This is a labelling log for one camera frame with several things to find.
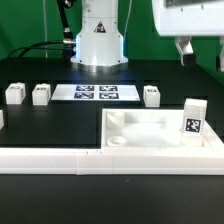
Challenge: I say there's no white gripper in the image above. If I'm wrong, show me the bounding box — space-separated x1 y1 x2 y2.
152 0 224 72

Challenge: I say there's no white square table top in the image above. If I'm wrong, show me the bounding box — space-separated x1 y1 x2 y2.
101 109 183 148

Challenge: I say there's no white L-shaped fence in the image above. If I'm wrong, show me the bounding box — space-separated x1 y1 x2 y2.
0 124 224 175

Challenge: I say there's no white sheet with markers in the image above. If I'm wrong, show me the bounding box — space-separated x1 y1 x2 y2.
52 84 140 101

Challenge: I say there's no white block at left edge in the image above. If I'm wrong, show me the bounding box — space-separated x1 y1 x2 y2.
0 110 4 130

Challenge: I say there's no black cable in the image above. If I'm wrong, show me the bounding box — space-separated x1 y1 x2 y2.
6 38 78 59

